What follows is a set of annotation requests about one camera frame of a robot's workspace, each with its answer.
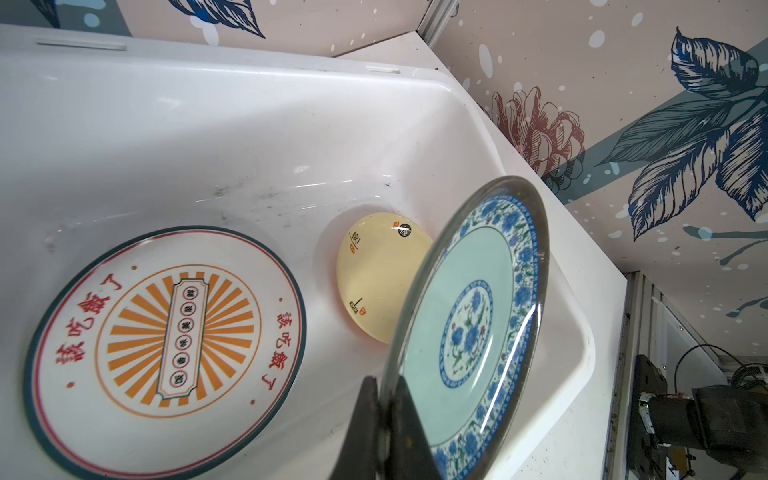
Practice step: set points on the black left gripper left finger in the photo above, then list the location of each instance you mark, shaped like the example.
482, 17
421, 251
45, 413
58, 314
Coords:
358, 457

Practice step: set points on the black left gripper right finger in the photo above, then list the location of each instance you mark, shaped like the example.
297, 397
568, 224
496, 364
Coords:
409, 454

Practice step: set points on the green blue floral plate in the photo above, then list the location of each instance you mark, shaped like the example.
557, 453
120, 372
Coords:
467, 331

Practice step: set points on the cream yellow plate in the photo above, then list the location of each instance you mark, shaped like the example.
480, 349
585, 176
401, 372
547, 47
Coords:
376, 265

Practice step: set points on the white plate orange sunburst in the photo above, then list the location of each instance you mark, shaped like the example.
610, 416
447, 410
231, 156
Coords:
165, 356

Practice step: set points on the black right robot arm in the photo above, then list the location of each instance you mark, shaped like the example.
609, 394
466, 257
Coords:
728, 423

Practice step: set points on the white plastic bin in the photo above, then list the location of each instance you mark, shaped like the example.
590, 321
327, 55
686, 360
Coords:
105, 138

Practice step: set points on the aluminium frame post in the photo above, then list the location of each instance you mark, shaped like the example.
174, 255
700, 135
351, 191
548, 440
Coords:
435, 20

